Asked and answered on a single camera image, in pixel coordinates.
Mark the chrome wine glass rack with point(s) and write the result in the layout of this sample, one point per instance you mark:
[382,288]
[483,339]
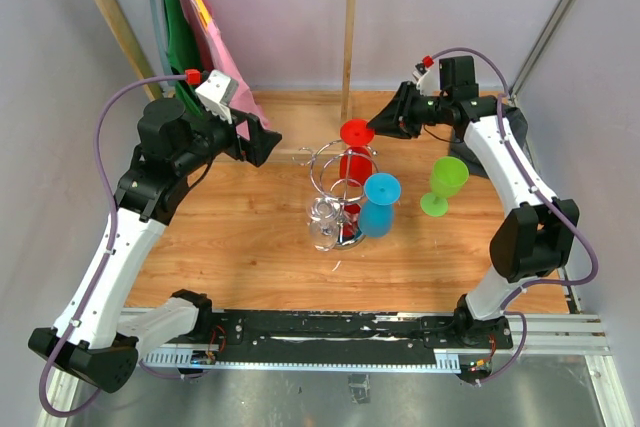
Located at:
[323,172]

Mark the pink garment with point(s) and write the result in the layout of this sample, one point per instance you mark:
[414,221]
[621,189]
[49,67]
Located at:
[216,56]

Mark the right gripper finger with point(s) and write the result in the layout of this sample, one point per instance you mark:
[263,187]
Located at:
[401,102]
[391,122]

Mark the blue wine glass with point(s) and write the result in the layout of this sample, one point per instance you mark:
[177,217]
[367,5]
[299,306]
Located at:
[382,191]

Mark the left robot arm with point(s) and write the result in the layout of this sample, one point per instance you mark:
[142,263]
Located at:
[89,340]

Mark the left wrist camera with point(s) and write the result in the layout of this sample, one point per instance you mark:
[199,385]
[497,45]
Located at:
[216,93]

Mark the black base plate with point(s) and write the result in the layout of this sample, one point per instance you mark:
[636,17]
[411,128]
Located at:
[323,338]

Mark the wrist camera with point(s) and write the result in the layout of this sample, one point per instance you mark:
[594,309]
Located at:
[425,76]
[216,93]

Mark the clear wine glass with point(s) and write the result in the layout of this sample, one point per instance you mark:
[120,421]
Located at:
[326,223]

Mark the green wine glass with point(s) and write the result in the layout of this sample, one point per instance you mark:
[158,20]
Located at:
[448,176]

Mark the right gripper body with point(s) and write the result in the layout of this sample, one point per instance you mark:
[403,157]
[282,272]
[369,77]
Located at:
[428,109]

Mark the red wine glass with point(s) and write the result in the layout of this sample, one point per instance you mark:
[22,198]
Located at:
[356,164]

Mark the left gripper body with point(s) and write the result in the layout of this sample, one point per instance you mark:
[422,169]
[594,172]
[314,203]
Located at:
[218,135]

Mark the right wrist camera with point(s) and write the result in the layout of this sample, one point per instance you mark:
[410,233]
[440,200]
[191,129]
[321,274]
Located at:
[425,76]

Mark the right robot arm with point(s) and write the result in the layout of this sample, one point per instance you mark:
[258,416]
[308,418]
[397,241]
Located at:
[536,236]

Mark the green garment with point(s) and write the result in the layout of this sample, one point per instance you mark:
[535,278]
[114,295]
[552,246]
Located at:
[182,51]

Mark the grey folded cloth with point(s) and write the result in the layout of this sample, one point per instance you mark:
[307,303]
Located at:
[519,128]

